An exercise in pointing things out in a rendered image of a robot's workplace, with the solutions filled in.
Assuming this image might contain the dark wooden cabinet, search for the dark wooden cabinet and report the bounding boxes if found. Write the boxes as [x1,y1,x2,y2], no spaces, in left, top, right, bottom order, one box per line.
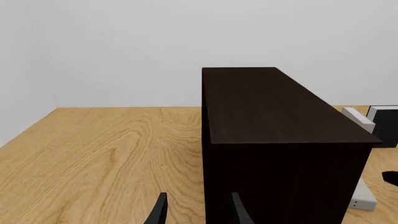
[201,67,383,224]

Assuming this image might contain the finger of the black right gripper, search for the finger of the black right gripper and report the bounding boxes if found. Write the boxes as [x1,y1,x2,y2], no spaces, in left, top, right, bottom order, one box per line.
[231,192,256,224]

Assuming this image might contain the white flat box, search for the white flat box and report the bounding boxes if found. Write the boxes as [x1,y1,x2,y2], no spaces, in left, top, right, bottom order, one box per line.
[348,179,377,212]

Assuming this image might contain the black book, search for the black book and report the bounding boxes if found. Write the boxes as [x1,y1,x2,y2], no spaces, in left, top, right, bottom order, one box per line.
[366,105,398,149]

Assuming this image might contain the black left gripper right finger tip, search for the black left gripper right finger tip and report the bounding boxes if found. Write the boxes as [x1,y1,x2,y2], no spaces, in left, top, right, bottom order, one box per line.
[381,170,398,187]

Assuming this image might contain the white book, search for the white book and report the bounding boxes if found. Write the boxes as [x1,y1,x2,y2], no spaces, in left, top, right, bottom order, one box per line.
[341,106,376,134]

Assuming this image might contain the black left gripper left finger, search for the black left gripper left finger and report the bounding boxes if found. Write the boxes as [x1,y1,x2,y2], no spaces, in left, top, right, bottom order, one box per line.
[144,192,168,224]

